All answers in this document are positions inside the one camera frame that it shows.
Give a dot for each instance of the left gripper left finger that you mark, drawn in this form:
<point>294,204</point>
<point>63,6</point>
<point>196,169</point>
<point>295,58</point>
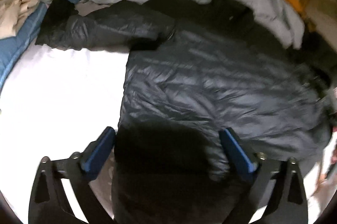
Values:
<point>48,200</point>

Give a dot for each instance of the black puffer jacket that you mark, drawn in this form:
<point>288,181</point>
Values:
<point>193,71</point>

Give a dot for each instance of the beige crumpled cloth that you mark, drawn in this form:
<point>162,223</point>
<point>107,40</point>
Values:
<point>13,15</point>

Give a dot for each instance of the blue quilt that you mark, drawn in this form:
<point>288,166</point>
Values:
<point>13,47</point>

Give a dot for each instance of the black clothes pile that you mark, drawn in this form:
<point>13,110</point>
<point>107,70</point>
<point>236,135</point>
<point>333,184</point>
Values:
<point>317,53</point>

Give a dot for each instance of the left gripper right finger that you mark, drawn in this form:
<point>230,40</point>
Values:
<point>287,202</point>

